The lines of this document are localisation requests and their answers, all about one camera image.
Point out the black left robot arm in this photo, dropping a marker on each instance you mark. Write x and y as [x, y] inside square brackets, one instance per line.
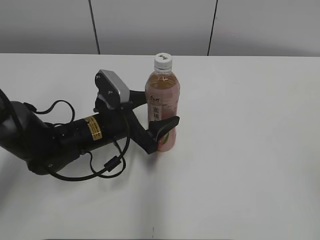
[48, 147]

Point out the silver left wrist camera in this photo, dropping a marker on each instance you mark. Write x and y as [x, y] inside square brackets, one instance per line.
[111, 89]

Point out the pink tea bottle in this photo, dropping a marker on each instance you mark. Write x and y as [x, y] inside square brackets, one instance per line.
[162, 91]

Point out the white bottle cap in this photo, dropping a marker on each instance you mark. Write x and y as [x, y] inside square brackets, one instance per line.
[163, 61]

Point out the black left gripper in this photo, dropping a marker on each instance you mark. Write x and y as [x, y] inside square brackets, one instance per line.
[116, 124]

